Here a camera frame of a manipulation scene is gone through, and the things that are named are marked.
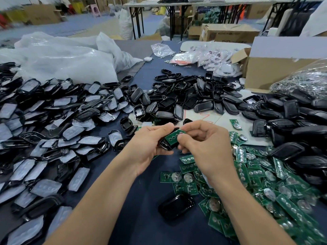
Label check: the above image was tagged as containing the pile of green circuit boards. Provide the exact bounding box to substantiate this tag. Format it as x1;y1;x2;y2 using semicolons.
159;119;327;245

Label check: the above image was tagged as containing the long white table top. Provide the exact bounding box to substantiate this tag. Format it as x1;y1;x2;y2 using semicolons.
124;0;307;8

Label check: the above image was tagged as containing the clear bag of metal parts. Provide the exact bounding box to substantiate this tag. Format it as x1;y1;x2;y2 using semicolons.
270;61;327;98

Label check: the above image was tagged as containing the small crumpled clear plastic bag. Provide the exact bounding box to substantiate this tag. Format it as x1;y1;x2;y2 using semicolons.
151;43;175;58

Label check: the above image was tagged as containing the person's right hand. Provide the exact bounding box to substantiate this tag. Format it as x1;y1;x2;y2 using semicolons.
177;120;242;184

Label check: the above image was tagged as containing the pile of assembled black fobs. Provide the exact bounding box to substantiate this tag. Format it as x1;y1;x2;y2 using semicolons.
250;89;327;202

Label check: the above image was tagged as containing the clear bag with red label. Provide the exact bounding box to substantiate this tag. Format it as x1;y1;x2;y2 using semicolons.
169;52;201;65

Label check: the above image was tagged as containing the brown cardboard box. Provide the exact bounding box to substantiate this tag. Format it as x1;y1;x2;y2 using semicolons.
199;24;260;44

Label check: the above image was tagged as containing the large white plastic bag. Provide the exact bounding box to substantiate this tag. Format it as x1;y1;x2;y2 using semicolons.
0;32;144;85

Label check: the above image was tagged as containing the black metal table frame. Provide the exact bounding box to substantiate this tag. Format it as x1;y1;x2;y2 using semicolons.
128;3;190;41

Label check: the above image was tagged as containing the tan cardboard box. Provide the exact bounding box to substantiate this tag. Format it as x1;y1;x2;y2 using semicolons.
23;4;62;25

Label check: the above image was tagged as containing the white sack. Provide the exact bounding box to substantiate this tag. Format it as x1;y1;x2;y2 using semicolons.
119;9;134;40

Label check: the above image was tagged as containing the lone glossy black shell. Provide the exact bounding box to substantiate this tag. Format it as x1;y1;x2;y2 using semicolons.
158;194;195;222

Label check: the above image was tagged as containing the person's right forearm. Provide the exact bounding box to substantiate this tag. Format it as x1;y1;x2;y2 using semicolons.
215;171;297;245

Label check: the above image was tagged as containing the pile of black shell halves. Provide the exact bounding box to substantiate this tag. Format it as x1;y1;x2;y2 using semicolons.
128;69;264;126

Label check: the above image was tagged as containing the person's left forearm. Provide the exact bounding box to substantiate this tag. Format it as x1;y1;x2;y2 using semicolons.
45;161;146;245

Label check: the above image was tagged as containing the large open cardboard box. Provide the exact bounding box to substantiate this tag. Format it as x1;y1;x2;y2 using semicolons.
231;36;327;92

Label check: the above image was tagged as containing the heap of clear parts bags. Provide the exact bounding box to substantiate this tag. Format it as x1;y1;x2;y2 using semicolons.
198;46;243;78

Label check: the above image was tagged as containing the pile of shells with pads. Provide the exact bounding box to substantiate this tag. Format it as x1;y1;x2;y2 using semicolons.
0;63;139;245

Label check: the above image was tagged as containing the person's left hand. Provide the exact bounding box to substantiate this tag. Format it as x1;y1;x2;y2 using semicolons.
123;122;181;174

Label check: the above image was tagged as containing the small green circuit board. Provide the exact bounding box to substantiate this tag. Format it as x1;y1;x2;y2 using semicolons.
165;129;186;147

